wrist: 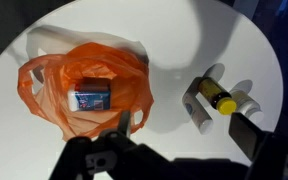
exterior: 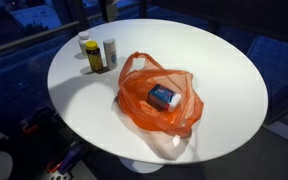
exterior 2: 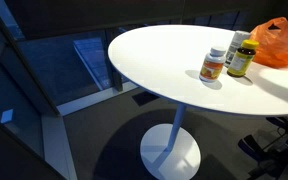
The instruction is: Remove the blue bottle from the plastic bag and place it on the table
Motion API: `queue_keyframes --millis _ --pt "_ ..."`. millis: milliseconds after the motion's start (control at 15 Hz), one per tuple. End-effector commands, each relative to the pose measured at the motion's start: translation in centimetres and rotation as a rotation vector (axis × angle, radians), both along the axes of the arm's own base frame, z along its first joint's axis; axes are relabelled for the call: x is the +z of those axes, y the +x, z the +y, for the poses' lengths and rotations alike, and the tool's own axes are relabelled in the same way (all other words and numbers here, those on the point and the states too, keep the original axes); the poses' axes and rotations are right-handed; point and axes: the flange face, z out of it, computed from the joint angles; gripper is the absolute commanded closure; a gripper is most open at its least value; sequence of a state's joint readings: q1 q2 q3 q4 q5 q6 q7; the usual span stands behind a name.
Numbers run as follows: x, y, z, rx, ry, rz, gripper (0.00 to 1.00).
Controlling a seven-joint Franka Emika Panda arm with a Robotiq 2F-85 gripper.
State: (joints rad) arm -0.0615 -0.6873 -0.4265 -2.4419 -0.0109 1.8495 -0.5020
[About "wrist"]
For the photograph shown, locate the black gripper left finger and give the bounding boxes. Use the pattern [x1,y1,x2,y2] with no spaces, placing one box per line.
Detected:
[50,111,171,180]

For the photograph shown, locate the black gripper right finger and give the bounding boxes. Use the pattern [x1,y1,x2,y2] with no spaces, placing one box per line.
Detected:
[228,113,288,180]

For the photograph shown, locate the blue mint bottle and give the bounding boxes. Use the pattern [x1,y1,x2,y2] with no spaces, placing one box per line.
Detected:
[67,78,111,112]

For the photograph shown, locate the orange plastic bag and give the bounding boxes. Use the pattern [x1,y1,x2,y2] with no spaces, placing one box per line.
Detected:
[17,43,153,141]

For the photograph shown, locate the white pill bottle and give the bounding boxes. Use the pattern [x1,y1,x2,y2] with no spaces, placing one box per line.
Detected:
[231,90,264,124]

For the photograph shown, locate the white tube bottle blue logo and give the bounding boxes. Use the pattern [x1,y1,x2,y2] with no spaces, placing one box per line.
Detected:
[182,93,213,135]

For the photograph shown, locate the amber bottle yellow cap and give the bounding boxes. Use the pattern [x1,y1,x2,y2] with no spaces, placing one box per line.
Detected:
[198,77,237,115]

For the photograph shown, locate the white round table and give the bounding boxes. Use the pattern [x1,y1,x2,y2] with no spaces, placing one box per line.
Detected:
[0,0,283,180]

